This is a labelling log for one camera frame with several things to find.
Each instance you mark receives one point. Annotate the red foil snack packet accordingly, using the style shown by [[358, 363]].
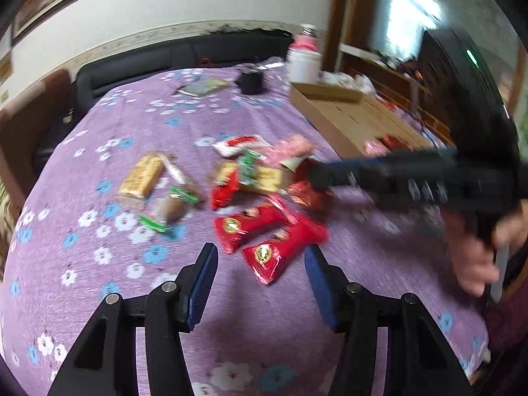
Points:
[[222, 192], [305, 196], [392, 142]]

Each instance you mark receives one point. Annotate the small green snack packet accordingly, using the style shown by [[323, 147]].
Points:
[[251, 165]]

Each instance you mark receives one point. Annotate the notebook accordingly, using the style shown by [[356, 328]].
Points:
[[204, 87]]

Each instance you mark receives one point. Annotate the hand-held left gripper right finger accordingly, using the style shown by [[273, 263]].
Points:
[[319, 291]]

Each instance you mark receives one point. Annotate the dark cloth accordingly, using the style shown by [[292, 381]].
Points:
[[247, 31]]

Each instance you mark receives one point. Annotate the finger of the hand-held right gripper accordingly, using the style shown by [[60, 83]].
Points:
[[359, 162], [326, 179]]

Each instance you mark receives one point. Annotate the brown armchair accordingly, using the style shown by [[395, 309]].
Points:
[[29, 119]]

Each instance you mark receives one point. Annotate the cardboard box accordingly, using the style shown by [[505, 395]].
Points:
[[350, 115]]

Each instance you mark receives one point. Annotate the black sofa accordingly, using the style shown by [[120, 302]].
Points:
[[144, 57]]

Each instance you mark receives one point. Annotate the green-ended cake packet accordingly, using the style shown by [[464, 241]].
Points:
[[171, 208]]

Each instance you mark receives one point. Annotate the pink-sleeved bottle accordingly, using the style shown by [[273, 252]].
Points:
[[306, 41]]

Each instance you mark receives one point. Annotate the red packet with round emblem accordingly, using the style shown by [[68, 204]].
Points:
[[247, 225], [280, 251]]

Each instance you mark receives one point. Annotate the pink snack packet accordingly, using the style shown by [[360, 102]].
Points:
[[288, 148], [373, 147]]

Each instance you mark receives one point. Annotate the person's right forearm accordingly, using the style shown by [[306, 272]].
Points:
[[511, 326]]

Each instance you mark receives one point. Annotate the person's right hand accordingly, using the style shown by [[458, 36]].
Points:
[[474, 264]]

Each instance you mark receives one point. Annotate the wooden bench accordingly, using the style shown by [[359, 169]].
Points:
[[396, 74]]

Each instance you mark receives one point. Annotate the white and red snack packet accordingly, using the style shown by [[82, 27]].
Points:
[[239, 144]]

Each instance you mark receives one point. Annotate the black cup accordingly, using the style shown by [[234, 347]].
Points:
[[251, 82]]

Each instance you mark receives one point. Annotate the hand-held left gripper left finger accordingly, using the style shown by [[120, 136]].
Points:
[[200, 286]]

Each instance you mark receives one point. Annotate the white cloth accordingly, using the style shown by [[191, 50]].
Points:
[[350, 82]]

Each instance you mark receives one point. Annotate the window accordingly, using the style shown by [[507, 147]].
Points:
[[412, 16]]

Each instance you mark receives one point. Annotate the small wall plaque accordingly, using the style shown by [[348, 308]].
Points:
[[4, 66]]

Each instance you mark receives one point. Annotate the purple floral tablecloth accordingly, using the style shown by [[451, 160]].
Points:
[[62, 235]]

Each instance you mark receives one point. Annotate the white plastic jar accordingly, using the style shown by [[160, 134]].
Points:
[[303, 66]]

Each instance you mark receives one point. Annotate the wooden door frame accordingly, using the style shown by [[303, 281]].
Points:
[[350, 8]]

